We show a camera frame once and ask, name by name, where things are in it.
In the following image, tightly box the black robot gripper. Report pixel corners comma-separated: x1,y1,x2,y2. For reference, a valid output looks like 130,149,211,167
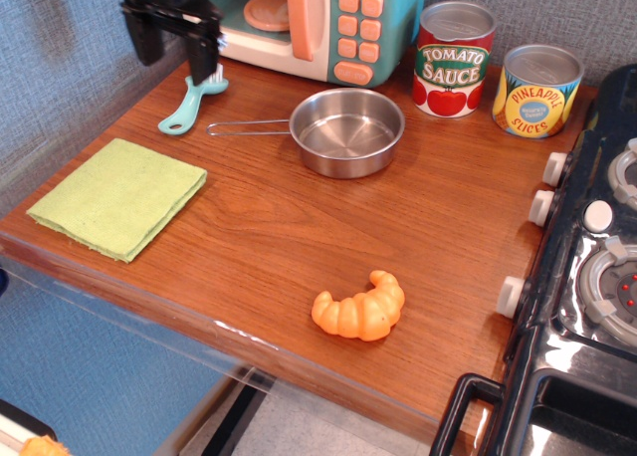
121,0,222,86

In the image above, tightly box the teal dish brush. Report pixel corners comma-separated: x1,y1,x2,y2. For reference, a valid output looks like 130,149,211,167
158,64,229,136

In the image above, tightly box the stainless steel pot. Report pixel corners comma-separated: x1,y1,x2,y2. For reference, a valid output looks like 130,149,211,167
206,88,406,179

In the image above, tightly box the green folded cloth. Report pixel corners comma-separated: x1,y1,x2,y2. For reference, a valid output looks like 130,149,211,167
27,138,207,263

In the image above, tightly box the teal toy microwave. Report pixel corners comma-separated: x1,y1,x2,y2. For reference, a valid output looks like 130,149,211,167
211,0,425,88

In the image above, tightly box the tomato sauce can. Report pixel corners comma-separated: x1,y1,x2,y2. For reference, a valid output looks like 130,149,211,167
412,1,497,117

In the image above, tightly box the orange toy croissant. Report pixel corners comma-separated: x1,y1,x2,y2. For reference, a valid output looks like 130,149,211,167
311,270,405,342

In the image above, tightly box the pineapple slices can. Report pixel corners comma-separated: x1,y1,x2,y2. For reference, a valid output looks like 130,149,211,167
492,44,584,139

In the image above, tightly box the orange fuzzy object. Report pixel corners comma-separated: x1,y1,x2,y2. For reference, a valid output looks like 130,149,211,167
19,435,71,456

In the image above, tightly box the black toy stove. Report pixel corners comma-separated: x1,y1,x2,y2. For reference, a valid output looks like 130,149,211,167
431,65,636,455

